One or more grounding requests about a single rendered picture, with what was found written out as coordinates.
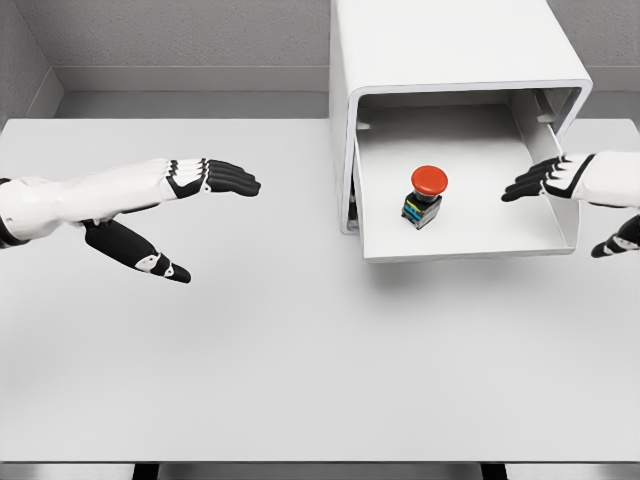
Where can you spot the white cabinet drawer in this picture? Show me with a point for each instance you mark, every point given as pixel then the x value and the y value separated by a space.
pixel 470 220

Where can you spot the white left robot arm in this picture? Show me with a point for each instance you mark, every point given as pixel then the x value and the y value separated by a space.
pixel 27 207

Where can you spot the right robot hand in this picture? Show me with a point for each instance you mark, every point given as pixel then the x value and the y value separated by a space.
pixel 595 177

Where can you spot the red button load switch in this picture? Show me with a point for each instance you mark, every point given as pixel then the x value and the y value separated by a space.
pixel 424 197

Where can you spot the white tabletop storage cabinet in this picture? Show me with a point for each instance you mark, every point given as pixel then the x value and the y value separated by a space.
pixel 450 45

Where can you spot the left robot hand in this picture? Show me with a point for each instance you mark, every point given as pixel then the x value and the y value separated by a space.
pixel 135 181

